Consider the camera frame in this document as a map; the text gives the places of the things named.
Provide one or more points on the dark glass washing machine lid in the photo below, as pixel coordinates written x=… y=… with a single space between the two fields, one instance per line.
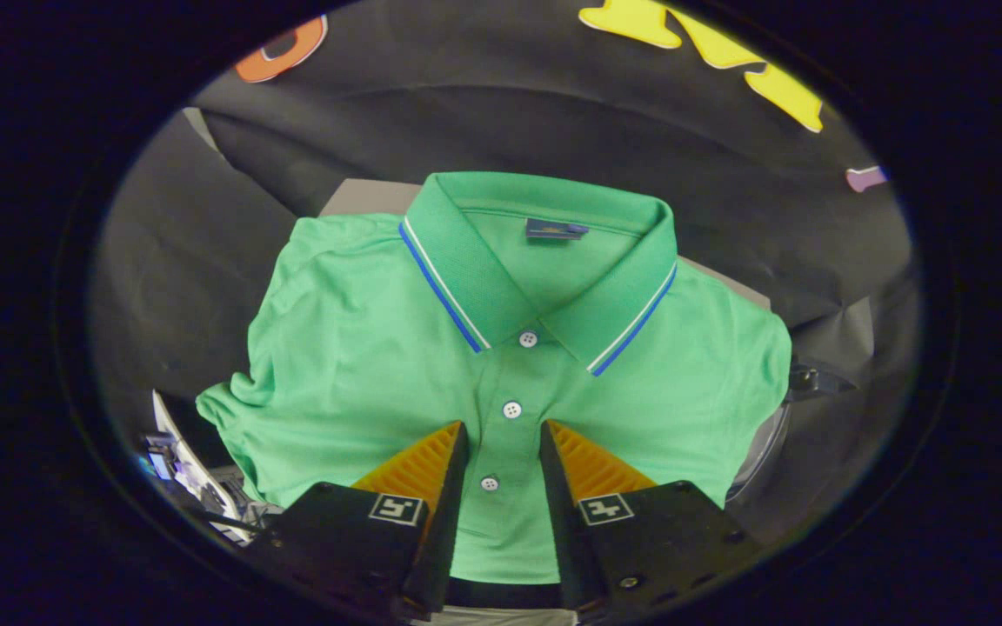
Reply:
x=814 y=381

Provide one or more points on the beige cabinet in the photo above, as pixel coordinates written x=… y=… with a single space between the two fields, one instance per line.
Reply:
x=370 y=198

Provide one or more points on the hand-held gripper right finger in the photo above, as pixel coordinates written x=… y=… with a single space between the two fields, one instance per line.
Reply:
x=564 y=522

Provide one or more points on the green polo shirt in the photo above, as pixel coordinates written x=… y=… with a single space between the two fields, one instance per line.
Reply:
x=362 y=365

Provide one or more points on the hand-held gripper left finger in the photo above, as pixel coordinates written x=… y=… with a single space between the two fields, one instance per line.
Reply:
x=444 y=522

